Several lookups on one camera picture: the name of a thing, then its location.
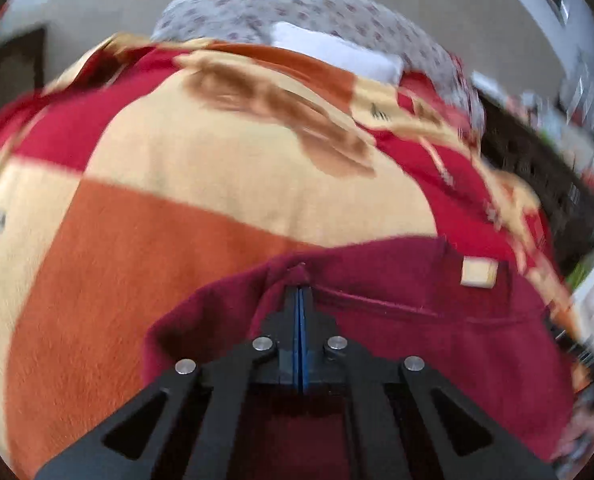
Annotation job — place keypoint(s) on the red pillow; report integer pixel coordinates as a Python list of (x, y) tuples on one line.
[(417, 84)]

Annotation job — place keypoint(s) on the white pillow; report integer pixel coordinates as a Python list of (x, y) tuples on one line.
[(340, 53)]

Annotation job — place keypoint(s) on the maroon knit shirt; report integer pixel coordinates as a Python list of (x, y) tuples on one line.
[(398, 297)]

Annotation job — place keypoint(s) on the orange red patterned blanket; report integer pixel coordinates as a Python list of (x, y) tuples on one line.
[(147, 171)]

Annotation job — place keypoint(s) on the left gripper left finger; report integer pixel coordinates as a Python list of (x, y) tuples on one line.
[(184, 425)]

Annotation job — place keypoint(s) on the floral grey quilt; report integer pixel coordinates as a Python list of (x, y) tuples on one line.
[(364, 22)]

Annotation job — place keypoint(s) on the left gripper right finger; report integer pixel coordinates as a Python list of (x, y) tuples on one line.
[(403, 419)]

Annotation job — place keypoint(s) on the dark carved wooden headboard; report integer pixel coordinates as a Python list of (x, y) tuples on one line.
[(568, 203)]

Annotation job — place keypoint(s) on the dark wooden footboard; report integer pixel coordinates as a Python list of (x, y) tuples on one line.
[(22, 63)]

